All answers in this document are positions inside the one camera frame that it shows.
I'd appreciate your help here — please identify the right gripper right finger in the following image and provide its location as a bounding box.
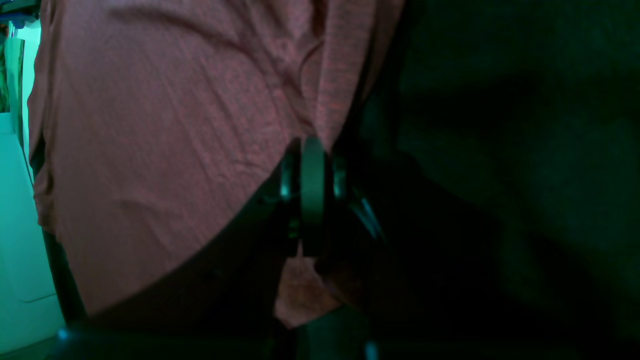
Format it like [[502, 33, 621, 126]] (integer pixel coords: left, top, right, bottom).
[[301, 137, 386, 258]]

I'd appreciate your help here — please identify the red long-sleeve T-shirt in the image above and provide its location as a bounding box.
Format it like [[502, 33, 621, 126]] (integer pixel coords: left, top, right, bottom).
[[29, 0, 405, 316]]

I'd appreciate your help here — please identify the white foam block left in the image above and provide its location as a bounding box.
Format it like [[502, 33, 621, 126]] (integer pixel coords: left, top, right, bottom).
[[0, 21, 64, 360]]

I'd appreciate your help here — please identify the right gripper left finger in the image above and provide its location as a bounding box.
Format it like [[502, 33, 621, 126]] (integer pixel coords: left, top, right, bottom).
[[278, 137, 302, 258]]

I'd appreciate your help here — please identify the black table cloth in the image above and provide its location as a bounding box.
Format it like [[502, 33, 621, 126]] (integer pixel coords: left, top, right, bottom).
[[38, 0, 639, 360]]

